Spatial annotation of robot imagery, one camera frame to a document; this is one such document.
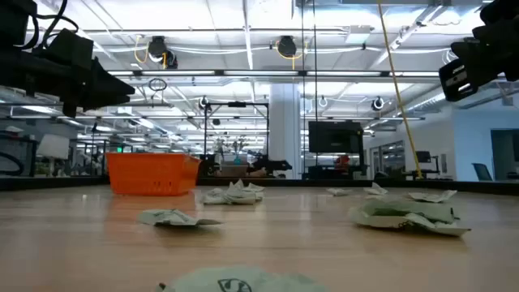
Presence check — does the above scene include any yellow hanging cable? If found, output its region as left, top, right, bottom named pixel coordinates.
left=376, top=0, right=423, bottom=179

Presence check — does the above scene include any black aluminium table frame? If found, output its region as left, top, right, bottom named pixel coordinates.
left=0, top=174, right=519, bottom=196

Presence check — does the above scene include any orange plastic basket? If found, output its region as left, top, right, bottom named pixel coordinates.
left=105, top=152, right=203, bottom=197

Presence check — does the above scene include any teal vase with flowers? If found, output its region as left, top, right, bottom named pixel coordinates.
left=214, top=137, right=249, bottom=165

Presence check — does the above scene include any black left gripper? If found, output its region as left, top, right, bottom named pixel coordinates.
left=0, top=48, right=136, bottom=119

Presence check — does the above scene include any large black monitor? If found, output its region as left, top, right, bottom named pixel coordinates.
left=307, top=120, right=365, bottom=154

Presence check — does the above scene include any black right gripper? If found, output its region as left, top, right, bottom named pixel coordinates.
left=450, top=24, right=519, bottom=82

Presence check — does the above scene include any brown cardboard box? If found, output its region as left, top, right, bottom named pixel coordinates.
left=218, top=164, right=249, bottom=178

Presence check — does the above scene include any black background rig frame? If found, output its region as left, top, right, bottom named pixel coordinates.
left=204, top=101, right=270, bottom=179

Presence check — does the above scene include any blue office chair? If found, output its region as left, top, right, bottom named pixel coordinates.
left=471, top=162, right=494, bottom=182

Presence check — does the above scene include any black hanging cable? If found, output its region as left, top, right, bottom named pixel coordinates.
left=300, top=0, right=306, bottom=179
left=312, top=0, right=319, bottom=167

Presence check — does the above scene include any long linear ceiling light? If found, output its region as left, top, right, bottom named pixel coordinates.
left=107, top=69, right=441, bottom=78

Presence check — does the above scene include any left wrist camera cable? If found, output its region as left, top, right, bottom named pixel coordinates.
left=24, top=0, right=80, bottom=52

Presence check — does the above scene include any black monitor cart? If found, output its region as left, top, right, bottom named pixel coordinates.
left=302, top=152, right=370, bottom=180

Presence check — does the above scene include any white square column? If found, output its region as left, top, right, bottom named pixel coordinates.
left=268, top=83, right=302, bottom=180

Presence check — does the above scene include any black curved hose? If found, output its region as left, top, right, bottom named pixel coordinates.
left=0, top=150, right=25, bottom=177

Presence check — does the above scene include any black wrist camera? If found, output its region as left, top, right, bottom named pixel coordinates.
left=438, top=58, right=478, bottom=103
left=47, top=28, right=95, bottom=71

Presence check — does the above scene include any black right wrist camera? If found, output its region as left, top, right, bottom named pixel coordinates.
left=438, top=58, right=478, bottom=103

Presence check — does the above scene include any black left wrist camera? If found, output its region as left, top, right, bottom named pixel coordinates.
left=47, top=28, right=95, bottom=71

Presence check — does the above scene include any white board panel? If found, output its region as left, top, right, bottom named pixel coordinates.
left=36, top=133, right=71, bottom=161

